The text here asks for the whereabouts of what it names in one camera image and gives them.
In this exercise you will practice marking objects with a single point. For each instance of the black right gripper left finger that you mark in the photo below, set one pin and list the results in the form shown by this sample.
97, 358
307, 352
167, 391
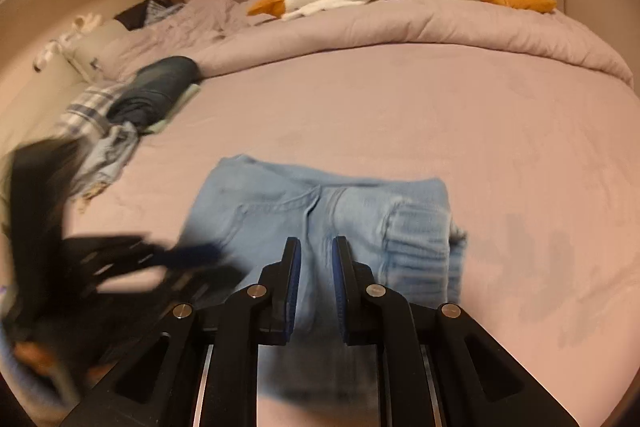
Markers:
200, 366

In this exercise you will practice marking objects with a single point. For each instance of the light blue crumpled garment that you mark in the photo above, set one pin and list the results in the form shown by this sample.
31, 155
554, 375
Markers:
104, 164

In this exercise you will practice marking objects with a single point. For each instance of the pink quilted comforter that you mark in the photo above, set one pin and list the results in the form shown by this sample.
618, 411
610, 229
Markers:
221, 38

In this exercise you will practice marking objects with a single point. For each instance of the white small plush toy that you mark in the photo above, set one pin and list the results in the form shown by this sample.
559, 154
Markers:
82, 25

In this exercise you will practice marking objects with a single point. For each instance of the person's left hand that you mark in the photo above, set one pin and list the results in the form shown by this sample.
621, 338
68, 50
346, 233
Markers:
40, 358

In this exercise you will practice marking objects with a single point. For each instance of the dark blue folded garment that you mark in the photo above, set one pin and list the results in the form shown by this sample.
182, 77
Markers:
155, 90

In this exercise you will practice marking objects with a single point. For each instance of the light blue denim pants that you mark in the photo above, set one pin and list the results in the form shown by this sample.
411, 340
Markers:
403, 231

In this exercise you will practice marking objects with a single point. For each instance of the plaid pillow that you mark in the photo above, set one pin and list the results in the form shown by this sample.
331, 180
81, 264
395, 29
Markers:
85, 117

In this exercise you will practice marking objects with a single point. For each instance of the pale green folded cloth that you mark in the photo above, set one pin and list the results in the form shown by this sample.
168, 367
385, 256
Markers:
193, 90

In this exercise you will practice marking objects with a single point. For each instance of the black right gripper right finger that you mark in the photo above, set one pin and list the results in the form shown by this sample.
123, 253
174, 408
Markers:
435, 367

